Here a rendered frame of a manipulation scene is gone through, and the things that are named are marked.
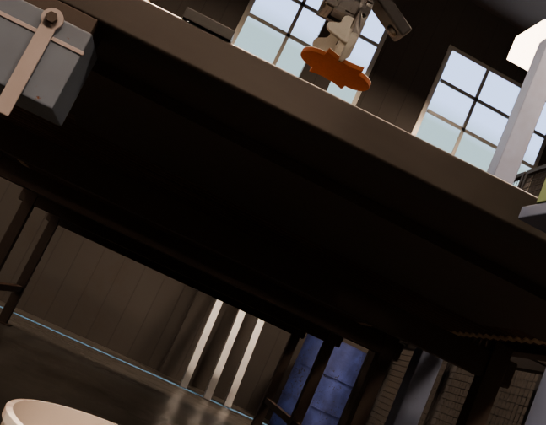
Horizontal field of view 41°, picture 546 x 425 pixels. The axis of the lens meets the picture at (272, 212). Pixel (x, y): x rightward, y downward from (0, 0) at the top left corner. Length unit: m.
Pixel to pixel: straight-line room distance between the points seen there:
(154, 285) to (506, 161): 4.09
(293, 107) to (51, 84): 0.33
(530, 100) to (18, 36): 2.77
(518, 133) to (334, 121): 2.44
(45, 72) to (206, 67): 0.22
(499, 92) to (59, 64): 7.14
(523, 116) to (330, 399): 3.55
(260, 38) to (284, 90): 6.17
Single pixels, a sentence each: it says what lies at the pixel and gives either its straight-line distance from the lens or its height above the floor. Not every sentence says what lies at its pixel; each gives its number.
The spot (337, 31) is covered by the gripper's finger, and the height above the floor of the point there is 1.09.
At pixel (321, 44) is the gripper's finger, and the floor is 1.10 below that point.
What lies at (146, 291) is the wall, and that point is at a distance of 6.71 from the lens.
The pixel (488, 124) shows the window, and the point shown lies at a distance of 7.84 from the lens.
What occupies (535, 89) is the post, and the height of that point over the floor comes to 2.12.
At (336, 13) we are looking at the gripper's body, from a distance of 1.36.
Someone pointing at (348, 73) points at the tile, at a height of 1.04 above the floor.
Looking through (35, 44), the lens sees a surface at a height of 0.78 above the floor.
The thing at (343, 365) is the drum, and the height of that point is 0.72.
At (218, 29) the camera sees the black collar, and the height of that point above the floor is 0.92.
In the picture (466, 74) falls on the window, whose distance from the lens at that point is 7.86.
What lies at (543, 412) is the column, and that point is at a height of 0.61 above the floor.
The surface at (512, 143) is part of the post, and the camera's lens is 3.42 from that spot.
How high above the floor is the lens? 0.53
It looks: 10 degrees up
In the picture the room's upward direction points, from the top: 25 degrees clockwise
